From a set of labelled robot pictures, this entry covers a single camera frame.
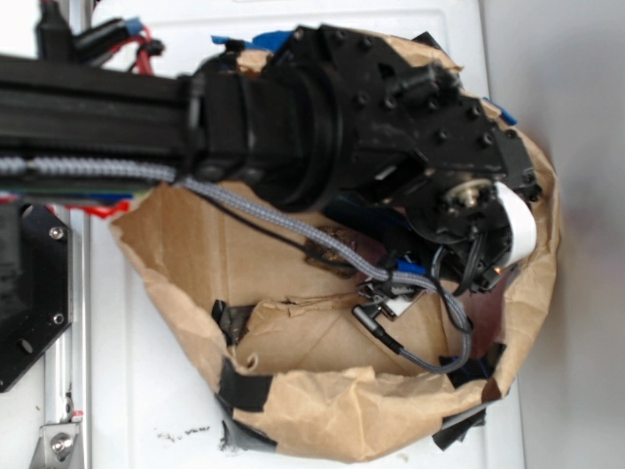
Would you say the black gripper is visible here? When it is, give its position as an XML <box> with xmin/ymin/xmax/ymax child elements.
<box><xmin>360</xmin><ymin>124</ymin><xmax>542</xmax><ymax>295</ymax></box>

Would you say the metal corner bracket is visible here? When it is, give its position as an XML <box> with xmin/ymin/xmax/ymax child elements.
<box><xmin>28</xmin><ymin>422</ymin><xmax>85</xmax><ymax>469</ymax></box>

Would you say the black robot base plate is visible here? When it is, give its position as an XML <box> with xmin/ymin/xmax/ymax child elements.
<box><xmin>1</xmin><ymin>202</ymin><xmax>70</xmax><ymax>393</ymax></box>

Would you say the white plastic tray board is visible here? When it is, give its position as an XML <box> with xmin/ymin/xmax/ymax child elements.
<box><xmin>88</xmin><ymin>1</ymin><xmax>519</xmax><ymax>468</ymax></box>

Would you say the brown rough rock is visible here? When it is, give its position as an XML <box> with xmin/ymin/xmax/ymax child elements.
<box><xmin>303</xmin><ymin>225</ymin><xmax>362</xmax><ymax>279</ymax></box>

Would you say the white flat ribbon cable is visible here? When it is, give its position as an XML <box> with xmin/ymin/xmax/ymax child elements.
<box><xmin>493</xmin><ymin>181</ymin><xmax>539</xmax><ymax>270</ymax></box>

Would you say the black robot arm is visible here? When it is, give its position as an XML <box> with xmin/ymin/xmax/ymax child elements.
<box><xmin>1</xmin><ymin>25</ymin><xmax>541</xmax><ymax>291</ymax></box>

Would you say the aluminium extrusion rail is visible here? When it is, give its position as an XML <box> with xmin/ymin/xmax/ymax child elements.
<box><xmin>42</xmin><ymin>0</ymin><xmax>92</xmax><ymax>469</ymax></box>

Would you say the brown paper bag tray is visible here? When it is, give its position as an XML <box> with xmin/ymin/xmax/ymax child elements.
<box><xmin>111</xmin><ymin>100</ymin><xmax>560</xmax><ymax>462</ymax></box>

